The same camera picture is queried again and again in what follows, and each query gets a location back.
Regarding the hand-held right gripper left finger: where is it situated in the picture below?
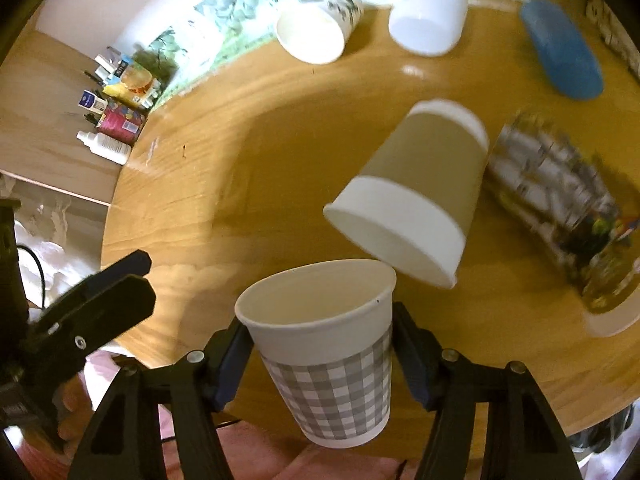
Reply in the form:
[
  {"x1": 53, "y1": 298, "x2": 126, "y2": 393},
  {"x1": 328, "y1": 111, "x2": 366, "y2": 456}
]
[{"x1": 67, "y1": 316, "x2": 255, "y2": 480}]

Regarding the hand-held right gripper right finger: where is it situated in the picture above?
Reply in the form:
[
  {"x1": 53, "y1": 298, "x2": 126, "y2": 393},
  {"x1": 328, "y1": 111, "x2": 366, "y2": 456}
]
[{"x1": 391, "y1": 301, "x2": 585, "y2": 480}]

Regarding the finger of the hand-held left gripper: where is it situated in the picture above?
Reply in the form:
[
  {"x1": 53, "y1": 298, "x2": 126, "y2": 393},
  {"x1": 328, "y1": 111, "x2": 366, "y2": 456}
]
[
  {"x1": 90, "y1": 249, "x2": 153, "y2": 287},
  {"x1": 29, "y1": 275, "x2": 157, "y2": 387}
]

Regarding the grey checked paper cup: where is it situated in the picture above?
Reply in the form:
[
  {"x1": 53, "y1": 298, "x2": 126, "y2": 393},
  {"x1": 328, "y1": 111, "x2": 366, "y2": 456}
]
[{"x1": 234, "y1": 259, "x2": 398, "y2": 448}]

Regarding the brown and white paper cup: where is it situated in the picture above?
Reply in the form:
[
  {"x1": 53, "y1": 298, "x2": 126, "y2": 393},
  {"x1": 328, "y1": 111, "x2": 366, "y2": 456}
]
[{"x1": 322, "y1": 99, "x2": 490, "y2": 290}]

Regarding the colourful printed paper cup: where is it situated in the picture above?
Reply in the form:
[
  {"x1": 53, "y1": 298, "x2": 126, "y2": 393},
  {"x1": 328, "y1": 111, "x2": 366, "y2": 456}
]
[{"x1": 482, "y1": 110, "x2": 640, "y2": 338}]

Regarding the white leaf print paper cup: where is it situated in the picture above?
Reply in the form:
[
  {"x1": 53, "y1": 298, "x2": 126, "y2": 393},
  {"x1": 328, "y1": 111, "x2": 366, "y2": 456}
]
[{"x1": 275, "y1": 0, "x2": 365, "y2": 65}]

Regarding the plain white cup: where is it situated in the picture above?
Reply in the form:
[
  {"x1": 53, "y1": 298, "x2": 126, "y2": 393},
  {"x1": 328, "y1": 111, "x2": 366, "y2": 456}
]
[{"x1": 388, "y1": 0, "x2": 469, "y2": 57}]

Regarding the person's left hand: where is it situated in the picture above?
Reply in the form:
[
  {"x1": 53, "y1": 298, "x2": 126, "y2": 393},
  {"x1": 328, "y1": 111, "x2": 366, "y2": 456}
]
[{"x1": 56, "y1": 377, "x2": 99, "y2": 444}]

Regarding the white cloth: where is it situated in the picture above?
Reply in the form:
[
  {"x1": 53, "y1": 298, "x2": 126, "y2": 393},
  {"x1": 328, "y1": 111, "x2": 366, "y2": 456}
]
[{"x1": 0, "y1": 175, "x2": 111, "y2": 311}]

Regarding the person's pink clothing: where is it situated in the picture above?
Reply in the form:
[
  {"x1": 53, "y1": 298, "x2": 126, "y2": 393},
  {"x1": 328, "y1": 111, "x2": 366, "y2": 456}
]
[{"x1": 10, "y1": 350, "x2": 426, "y2": 480}]

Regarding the white plastic bottle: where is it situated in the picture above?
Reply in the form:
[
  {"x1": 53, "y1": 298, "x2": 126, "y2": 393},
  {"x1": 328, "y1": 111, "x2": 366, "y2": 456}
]
[{"x1": 76, "y1": 130, "x2": 132, "y2": 166}]

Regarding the magenta packet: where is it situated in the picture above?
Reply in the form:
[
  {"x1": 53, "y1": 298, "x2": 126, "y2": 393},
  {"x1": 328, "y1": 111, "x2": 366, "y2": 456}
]
[{"x1": 97, "y1": 105, "x2": 147, "y2": 145}]

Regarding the dark cloth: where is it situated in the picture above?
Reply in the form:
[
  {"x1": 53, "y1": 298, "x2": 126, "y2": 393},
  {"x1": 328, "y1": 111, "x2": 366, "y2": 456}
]
[{"x1": 565, "y1": 400, "x2": 637, "y2": 467}]

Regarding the leaf printed cloth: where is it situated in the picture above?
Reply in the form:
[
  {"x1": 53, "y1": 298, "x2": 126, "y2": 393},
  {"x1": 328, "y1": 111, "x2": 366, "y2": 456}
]
[{"x1": 135, "y1": 0, "x2": 526, "y2": 106}]

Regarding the blue glasses case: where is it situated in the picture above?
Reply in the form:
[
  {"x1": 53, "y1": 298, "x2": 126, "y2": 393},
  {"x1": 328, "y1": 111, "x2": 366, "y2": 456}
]
[{"x1": 520, "y1": 0, "x2": 605, "y2": 101}]

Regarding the black cable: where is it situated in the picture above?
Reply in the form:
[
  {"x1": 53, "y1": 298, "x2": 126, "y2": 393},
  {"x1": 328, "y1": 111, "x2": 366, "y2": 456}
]
[{"x1": 15, "y1": 245, "x2": 51, "y2": 311}]

